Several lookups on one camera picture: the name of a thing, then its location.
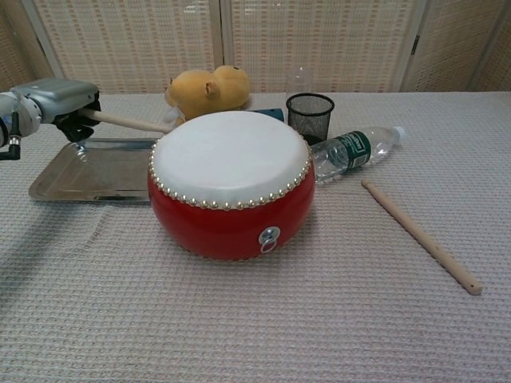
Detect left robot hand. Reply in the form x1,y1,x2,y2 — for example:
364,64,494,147
11,78,101,143

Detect wooden drumstick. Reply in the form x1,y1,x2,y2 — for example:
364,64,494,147
81,109,176,135
361,178,484,297

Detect silver metal tray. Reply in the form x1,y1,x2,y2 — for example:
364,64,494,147
28,137,157,205

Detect red drum with white skin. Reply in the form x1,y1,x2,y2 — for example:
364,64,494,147
147,110,316,263

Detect woven folding screen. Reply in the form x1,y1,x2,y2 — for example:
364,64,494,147
0,0,511,97

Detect yellow plush animal toy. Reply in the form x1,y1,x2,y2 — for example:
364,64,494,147
163,64,252,125

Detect teal cylinder block with holes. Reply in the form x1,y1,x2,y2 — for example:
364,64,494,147
247,107,287,123

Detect clear glass cup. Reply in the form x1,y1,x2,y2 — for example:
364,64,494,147
293,67,316,97

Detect black mesh pen cup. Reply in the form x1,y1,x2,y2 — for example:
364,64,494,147
285,93,335,145

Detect clear plastic water bottle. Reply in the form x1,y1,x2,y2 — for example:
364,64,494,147
310,125,407,185

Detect white woven tablecloth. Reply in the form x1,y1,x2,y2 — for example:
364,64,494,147
0,92,511,383

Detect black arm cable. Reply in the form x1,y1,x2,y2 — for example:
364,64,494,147
0,113,22,161

